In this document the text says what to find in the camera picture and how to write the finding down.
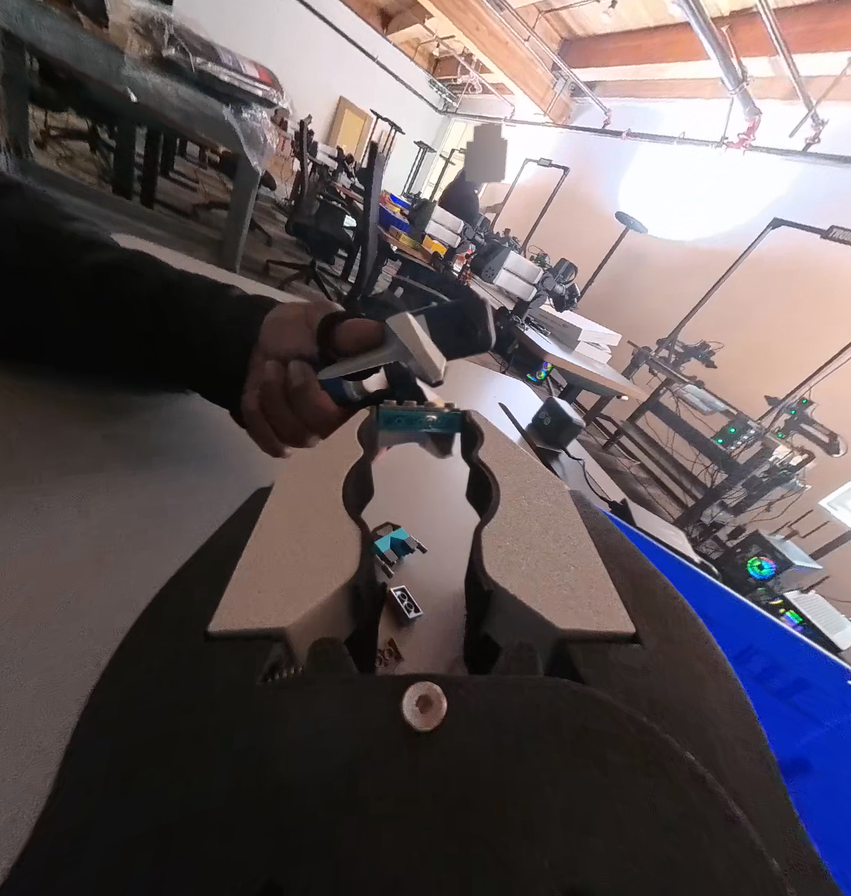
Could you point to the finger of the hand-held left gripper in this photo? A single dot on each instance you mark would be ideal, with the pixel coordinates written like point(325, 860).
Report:
point(418, 350)

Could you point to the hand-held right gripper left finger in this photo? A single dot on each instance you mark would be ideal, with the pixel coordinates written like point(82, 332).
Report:
point(285, 560)

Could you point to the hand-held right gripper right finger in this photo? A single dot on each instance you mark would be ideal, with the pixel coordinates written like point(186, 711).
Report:
point(558, 560)

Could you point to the blue plastic bin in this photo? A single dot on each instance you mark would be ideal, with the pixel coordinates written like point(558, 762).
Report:
point(782, 700)

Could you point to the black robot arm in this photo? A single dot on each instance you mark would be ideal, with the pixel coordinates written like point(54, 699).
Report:
point(558, 280)

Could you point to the person's left forearm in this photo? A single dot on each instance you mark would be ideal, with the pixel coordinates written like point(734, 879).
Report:
point(117, 301)

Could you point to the grey desk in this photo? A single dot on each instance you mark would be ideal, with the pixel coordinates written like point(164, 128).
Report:
point(82, 525)

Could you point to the person's left hand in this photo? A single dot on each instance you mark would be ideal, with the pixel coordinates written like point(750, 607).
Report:
point(278, 392)

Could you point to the white and black robot unit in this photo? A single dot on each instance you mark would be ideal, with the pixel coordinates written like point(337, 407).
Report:
point(445, 225)
point(513, 269)

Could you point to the black computer tower with lights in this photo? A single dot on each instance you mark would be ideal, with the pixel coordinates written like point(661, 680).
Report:
point(817, 619)
point(768, 563)
point(541, 371)

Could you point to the dark flat strip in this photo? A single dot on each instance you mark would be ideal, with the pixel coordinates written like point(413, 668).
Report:
point(516, 421)

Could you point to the stack of white flat boxes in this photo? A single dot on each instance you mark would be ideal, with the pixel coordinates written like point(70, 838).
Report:
point(579, 332)

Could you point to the dark grey toy brick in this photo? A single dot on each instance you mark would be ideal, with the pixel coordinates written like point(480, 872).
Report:
point(405, 603)

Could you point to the wooden top work table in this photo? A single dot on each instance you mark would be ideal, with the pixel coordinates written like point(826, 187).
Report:
point(586, 371)

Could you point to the black cube device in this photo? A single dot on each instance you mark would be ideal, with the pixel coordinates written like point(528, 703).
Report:
point(557, 425)

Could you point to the black pipe stand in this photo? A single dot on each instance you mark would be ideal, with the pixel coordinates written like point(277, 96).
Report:
point(782, 231)
point(548, 189)

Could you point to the black office chair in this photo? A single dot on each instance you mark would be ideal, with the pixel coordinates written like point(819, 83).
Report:
point(313, 224)

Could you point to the black floor lamp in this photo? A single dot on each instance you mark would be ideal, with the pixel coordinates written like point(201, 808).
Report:
point(611, 255)

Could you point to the metal rig with electronics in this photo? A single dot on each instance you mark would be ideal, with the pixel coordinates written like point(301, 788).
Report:
point(733, 434)

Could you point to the plastic wrapped dark bundle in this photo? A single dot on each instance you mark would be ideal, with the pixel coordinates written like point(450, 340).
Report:
point(215, 63)

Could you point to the grey metal table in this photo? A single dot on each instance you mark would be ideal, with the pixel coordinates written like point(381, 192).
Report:
point(152, 98)

